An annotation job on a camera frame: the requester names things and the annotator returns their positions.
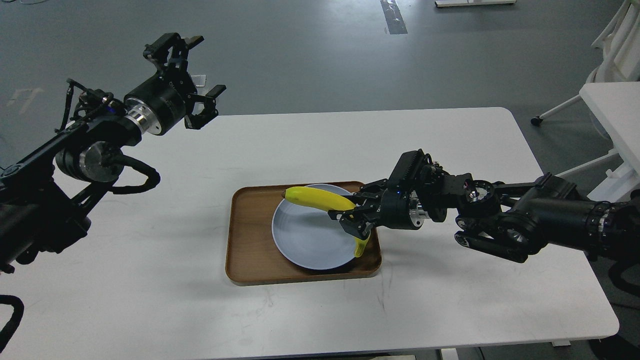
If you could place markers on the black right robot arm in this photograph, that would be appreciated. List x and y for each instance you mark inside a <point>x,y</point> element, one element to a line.
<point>511,221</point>

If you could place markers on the white chair frame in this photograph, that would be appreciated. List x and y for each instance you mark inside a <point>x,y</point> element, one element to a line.
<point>619,42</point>

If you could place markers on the yellow banana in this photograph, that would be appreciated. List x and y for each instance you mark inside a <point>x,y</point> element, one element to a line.
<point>319,198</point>

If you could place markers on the white table base far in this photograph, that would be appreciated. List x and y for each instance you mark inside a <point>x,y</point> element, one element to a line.
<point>468,3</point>

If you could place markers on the light blue round plate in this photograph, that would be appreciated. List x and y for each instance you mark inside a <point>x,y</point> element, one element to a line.
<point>308,237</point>

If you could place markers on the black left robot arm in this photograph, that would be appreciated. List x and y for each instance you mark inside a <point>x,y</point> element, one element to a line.
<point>47,196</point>

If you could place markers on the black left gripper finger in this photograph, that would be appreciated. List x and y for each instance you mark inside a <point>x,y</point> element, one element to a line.
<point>169,55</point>
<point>201,109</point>

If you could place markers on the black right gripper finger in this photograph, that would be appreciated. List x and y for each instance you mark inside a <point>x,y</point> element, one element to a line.
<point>372,196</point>
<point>359,221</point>

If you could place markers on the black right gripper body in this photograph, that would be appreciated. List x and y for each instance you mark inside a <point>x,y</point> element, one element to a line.
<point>400,208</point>

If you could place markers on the brown wooden tray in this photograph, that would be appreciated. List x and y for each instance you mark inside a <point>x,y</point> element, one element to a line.
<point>252,256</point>

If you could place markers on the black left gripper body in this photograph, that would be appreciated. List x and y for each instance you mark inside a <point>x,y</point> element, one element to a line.
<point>157,104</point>

